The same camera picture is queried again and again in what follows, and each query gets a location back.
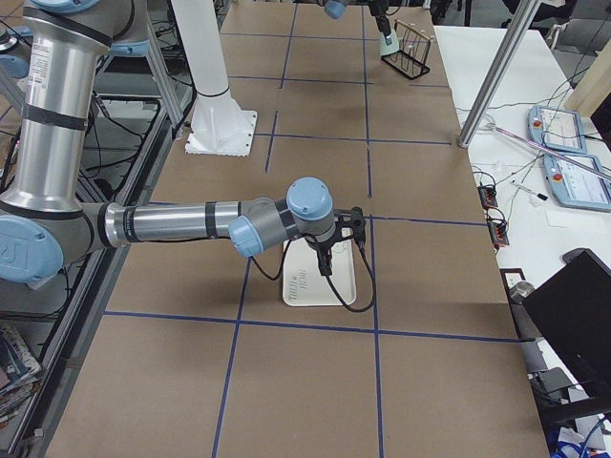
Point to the black wire cup rack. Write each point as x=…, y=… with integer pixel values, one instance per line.
x=411, y=59

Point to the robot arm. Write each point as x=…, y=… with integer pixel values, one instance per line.
x=336, y=8
x=44, y=226

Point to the light green cup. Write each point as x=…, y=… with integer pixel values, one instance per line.
x=389, y=44

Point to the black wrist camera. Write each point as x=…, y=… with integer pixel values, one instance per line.
x=351, y=224

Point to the orange connector box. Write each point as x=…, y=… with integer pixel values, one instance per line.
x=498, y=230
x=487, y=195

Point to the stack of magazines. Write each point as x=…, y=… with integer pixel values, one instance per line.
x=20, y=371

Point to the white camera pedestal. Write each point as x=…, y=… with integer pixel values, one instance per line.
x=219, y=126

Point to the cream bear tray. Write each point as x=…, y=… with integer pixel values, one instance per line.
x=302, y=283

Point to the upper teach pendant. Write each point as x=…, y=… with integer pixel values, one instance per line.
x=557, y=129

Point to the lower orange connector box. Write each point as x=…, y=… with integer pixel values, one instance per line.
x=498, y=230

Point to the lower teach pendant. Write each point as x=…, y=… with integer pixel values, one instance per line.
x=574, y=187

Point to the teach pendant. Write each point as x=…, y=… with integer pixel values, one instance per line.
x=557, y=129
x=574, y=187

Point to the black marker pen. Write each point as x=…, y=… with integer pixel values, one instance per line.
x=529, y=191

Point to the black monitor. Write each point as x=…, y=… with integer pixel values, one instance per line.
x=571, y=310

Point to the metal cylinder can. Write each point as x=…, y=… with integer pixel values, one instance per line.
x=520, y=291

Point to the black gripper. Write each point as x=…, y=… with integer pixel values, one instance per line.
x=381, y=10
x=319, y=246

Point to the aluminium frame post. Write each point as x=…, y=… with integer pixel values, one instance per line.
x=524, y=16

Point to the upper orange connector box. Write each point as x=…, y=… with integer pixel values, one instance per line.
x=487, y=195

